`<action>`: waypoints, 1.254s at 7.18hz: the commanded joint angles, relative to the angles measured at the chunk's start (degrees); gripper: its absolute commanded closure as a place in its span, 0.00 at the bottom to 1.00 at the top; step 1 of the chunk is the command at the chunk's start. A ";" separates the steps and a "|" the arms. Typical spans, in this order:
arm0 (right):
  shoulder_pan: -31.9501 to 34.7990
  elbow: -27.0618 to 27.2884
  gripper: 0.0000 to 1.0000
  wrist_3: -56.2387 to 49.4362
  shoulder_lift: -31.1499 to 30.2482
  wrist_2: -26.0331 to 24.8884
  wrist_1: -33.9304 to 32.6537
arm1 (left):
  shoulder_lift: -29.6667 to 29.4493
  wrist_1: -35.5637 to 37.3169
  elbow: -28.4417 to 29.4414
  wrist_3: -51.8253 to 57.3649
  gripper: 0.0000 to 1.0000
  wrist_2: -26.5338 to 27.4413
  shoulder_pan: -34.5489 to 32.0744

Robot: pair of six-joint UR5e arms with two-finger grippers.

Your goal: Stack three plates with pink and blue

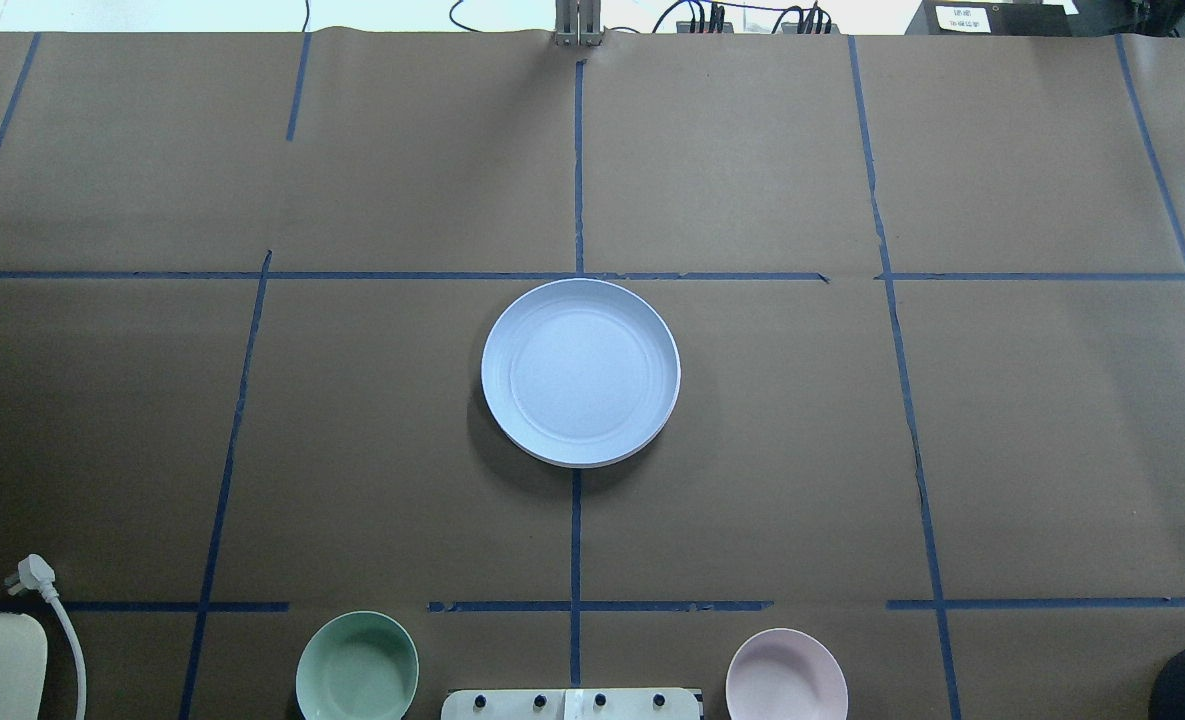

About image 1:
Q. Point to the blue plate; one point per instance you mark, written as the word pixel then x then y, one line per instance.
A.
pixel 581 373

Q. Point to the pink plate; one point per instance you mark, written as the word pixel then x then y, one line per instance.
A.
pixel 632 455

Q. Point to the pink bowl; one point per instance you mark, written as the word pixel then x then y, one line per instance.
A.
pixel 781 673

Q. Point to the green bowl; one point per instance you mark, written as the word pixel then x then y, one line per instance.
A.
pixel 360 665

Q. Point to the black power strip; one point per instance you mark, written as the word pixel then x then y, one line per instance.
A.
pixel 703 18

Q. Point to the black box with label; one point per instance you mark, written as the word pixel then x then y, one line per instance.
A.
pixel 989 18

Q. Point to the aluminium frame post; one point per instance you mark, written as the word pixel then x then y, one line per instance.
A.
pixel 578 23

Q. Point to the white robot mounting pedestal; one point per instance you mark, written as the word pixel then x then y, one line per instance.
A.
pixel 575 703

